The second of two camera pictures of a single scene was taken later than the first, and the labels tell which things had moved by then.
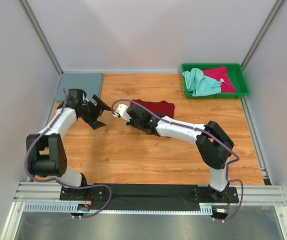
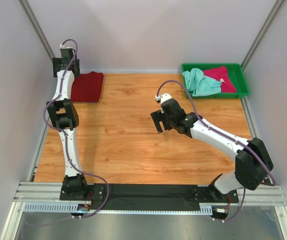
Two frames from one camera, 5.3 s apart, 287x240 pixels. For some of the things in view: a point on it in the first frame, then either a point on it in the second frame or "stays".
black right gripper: [130, 123] to [158, 117]
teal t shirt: [200, 85] stays
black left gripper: [93, 121] to [56, 62]
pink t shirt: [221, 74] stays
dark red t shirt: [162, 108] to [86, 87]
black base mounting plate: [146, 196] stays
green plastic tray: [236, 73] stays
